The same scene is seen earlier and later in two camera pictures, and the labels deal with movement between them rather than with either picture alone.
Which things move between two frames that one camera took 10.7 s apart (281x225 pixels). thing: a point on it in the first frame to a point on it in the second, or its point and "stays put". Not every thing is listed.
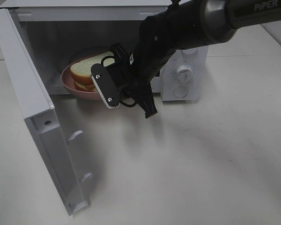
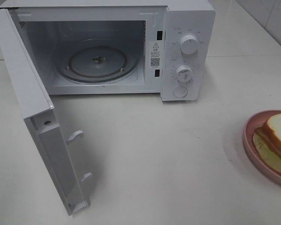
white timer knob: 184,74 stays put
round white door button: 181,92 stays put
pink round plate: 68,81 to 258,122
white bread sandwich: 81,71 to 272,142
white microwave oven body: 55,31 stays put
